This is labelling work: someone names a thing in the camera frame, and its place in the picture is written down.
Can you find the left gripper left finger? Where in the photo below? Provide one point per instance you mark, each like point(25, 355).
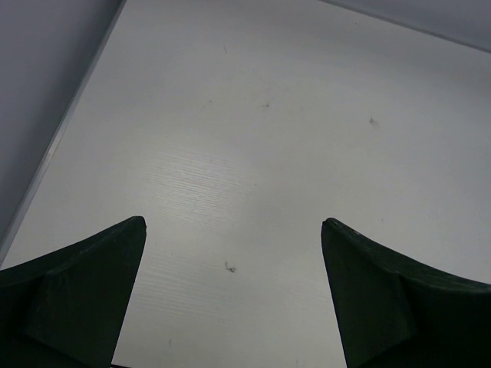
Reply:
point(67, 308)

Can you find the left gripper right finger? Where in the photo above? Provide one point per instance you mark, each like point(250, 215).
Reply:
point(393, 311)

